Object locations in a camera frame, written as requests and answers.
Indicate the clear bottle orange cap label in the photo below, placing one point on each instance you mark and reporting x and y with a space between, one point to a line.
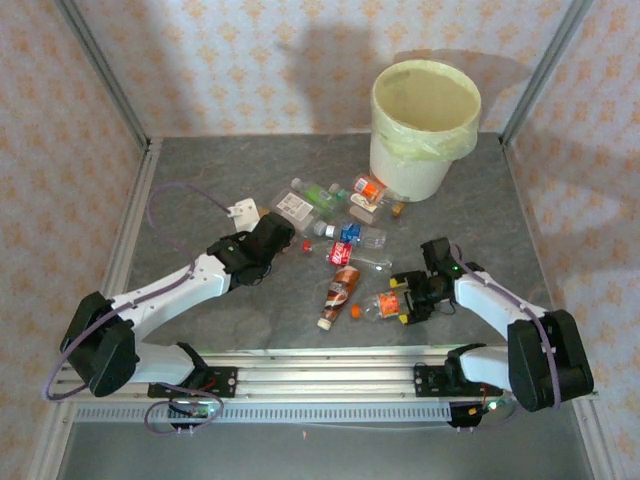
386 304

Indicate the clear square bottle white label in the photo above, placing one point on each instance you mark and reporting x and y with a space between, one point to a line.
292 205

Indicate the brown coffee drink bottle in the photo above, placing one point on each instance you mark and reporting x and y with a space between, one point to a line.
337 295

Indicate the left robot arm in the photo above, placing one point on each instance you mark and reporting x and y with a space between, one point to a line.
165 297

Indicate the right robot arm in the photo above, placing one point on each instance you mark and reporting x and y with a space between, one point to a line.
500 305

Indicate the cream plastic waste bin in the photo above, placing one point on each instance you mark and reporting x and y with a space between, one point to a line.
405 175

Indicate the pale yellow bin liner bag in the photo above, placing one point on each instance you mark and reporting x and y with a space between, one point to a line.
425 100

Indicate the clear cola bottle red cap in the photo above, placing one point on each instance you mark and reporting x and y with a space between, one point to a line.
340 254

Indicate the clear bottle blue label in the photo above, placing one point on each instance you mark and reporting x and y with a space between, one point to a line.
350 233

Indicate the clear bottle green label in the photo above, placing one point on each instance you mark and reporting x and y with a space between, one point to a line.
316 192

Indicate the orange label bottle amber cap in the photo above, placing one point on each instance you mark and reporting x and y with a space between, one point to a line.
368 187

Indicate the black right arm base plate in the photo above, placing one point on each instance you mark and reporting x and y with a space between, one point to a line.
425 382

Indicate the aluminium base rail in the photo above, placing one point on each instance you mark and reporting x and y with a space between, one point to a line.
325 375

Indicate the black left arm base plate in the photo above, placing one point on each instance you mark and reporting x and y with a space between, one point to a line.
227 382

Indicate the aluminium frame post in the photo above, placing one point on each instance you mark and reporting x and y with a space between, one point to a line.
542 75
106 75

